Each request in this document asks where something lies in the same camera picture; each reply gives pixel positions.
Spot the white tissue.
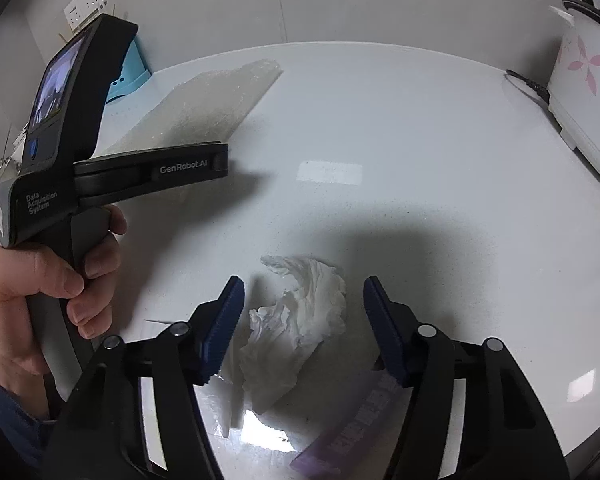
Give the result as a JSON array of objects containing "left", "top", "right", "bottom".
[{"left": 239, "top": 256, "right": 347, "bottom": 415}]

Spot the purple snack wrapper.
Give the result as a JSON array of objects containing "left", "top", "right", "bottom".
[{"left": 289, "top": 370, "right": 411, "bottom": 479}]

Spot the clear bubble wrap sheet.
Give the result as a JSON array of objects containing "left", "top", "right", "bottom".
[{"left": 100, "top": 60, "right": 283, "bottom": 155}]

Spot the person's left hand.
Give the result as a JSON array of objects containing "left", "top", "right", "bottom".
[{"left": 0, "top": 206, "right": 128, "bottom": 391}]

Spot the blue utensil holder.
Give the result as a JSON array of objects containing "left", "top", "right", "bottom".
[{"left": 106, "top": 39, "right": 151, "bottom": 103}]

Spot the white rice cooker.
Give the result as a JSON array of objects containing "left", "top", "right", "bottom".
[{"left": 548, "top": 0, "right": 600, "bottom": 175}]

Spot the white wall socket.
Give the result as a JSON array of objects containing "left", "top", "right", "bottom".
[{"left": 64, "top": 0, "right": 106, "bottom": 32}]

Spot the black power cable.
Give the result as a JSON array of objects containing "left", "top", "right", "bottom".
[{"left": 503, "top": 68, "right": 553, "bottom": 104}]

